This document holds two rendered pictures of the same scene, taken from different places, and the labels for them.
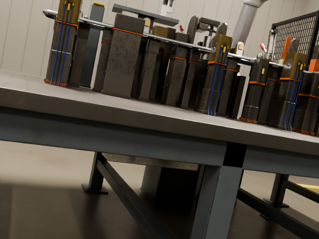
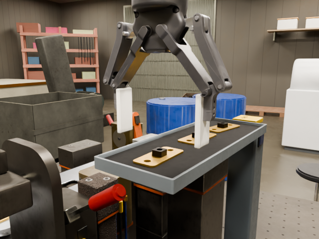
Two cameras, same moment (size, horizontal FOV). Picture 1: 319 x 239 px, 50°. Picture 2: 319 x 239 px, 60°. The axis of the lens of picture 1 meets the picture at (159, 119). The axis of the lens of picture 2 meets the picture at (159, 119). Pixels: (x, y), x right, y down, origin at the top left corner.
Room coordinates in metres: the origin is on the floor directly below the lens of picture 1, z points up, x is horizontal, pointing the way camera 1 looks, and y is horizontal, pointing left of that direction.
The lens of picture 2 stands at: (2.29, -0.17, 1.30)
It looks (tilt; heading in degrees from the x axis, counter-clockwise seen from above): 12 degrees down; 139
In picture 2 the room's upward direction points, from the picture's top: straight up
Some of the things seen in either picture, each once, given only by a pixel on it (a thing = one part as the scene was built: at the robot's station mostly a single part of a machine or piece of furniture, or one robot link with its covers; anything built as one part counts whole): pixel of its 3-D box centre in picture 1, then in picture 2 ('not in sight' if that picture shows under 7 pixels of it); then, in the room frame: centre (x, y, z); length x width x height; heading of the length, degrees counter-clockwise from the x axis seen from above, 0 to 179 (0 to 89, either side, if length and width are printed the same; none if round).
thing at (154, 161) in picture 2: not in sight; (159, 153); (1.99, 0.08, 1.17); 0.08 x 0.04 x 0.01; 104
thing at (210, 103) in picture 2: not in sight; (216, 101); (2.08, 0.10, 1.25); 0.03 x 0.01 x 0.05; 14
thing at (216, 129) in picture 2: not in sight; (222, 125); (1.94, 0.30, 1.17); 0.08 x 0.04 x 0.01; 93
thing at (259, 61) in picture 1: (256, 91); not in sight; (1.57, -0.41, 0.84); 0.10 x 0.05 x 0.29; 13
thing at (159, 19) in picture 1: (145, 15); (198, 141); (1.97, 0.20, 1.16); 0.37 x 0.14 x 0.02; 103
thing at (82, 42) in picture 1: (79, 55); not in sight; (1.58, 0.41, 0.84); 0.05 x 0.05 x 0.29; 13
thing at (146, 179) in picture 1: (174, 154); not in sight; (2.50, -0.16, 0.33); 0.31 x 0.31 x 0.66; 23
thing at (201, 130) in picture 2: (164, 11); (202, 120); (2.06, 0.10, 1.22); 0.03 x 0.01 x 0.07; 104
